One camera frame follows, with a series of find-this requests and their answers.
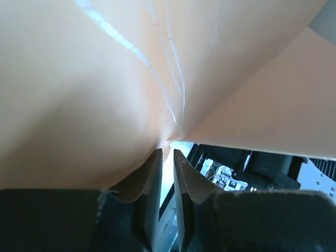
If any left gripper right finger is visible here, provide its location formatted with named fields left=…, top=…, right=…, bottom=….
left=174, top=150, right=236, bottom=251

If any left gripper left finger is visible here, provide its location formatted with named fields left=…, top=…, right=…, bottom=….
left=89, top=149, right=163, bottom=251

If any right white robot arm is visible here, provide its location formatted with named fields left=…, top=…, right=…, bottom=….
left=187, top=144, right=335, bottom=200

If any kraft wrapping paper sheet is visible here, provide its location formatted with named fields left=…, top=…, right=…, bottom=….
left=1, top=1, right=335, bottom=189

